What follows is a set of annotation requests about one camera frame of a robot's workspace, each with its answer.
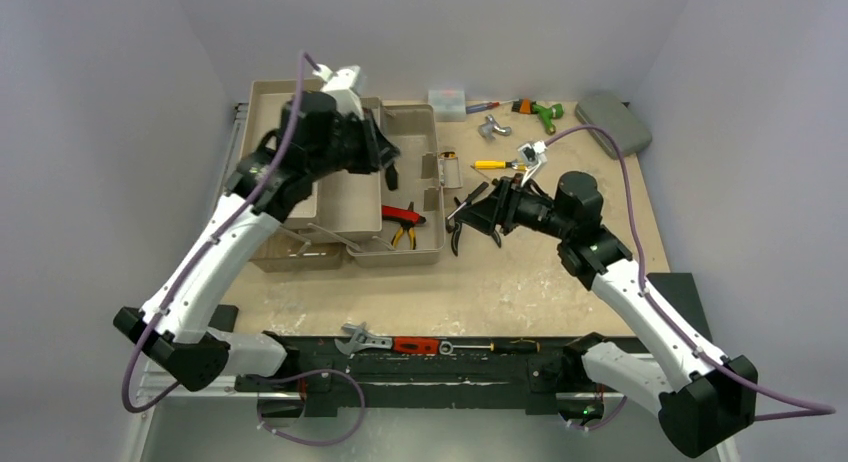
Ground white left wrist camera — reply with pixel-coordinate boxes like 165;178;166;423
312;64;366;119

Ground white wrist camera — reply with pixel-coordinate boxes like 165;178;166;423
312;64;366;119
517;141;548;187

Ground black corner block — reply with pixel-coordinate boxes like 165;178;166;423
647;272;713;342
209;304;239;332

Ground aluminium frame rail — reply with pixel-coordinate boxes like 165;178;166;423
135;351;664;401

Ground red black folding tool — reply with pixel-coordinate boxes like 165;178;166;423
381;205;427;227

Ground black left corner block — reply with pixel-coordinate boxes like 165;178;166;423
209;304;239;332

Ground red blue small screwdriver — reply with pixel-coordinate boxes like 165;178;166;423
465;101;512;114

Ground grey sharpening stone block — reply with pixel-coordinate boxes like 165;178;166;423
575;91;653;160

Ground clear plastic screw box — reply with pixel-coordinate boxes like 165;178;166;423
427;89;467;122

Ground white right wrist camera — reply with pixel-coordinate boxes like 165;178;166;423
517;141;548;187

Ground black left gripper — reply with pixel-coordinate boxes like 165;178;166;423
308;107;399;182

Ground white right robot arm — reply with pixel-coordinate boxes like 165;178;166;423
452;171;758;458

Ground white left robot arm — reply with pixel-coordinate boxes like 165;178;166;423
113;91;400;392

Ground beige plastic tool box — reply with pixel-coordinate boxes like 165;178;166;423
250;97;446;273

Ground green orange spray nozzle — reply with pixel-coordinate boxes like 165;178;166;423
511;98;564;135

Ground yellow black pliers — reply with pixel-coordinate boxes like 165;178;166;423
391;223;417;250

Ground red handled adjustable wrench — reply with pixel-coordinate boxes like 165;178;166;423
334;322;453;355

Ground black grey pruning shears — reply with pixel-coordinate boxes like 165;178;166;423
445;218;502;257

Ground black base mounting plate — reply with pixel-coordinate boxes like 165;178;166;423
234;336;621;426

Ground small black handled hammer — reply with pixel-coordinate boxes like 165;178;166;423
446;182;490;220

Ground black orange screwdriver on base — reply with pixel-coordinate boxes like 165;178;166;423
451;340;541;354

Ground black right corner block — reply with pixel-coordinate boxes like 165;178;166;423
647;272;713;342

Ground yellow black screwdriver large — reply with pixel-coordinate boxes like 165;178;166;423
384;164;399;191

